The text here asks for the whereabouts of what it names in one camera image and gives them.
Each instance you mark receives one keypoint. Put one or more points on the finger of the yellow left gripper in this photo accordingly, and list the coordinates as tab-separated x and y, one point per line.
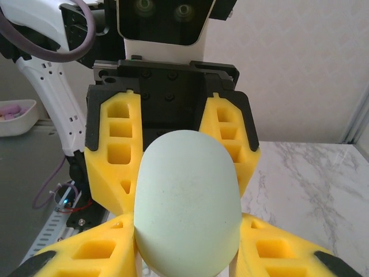
248	161
101	173

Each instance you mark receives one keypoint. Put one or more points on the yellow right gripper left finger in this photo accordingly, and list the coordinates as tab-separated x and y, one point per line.
66	259

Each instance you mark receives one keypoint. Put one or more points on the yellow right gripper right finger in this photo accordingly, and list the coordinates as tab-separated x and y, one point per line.
299	259

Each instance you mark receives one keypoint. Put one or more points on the green earbud charging case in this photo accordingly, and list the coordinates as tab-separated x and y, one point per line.
187	202

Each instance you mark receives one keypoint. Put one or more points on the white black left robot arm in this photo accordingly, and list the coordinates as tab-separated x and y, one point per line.
52	83

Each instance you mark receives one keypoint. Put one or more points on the white plastic tray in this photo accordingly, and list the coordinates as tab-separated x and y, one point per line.
23	124

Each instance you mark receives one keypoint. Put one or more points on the pink block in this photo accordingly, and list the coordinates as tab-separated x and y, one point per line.
7	116
11	109

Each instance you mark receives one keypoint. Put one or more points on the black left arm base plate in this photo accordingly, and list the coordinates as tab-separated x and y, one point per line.
86	219

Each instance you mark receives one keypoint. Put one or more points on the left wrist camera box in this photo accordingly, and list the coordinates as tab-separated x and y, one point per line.
161	23

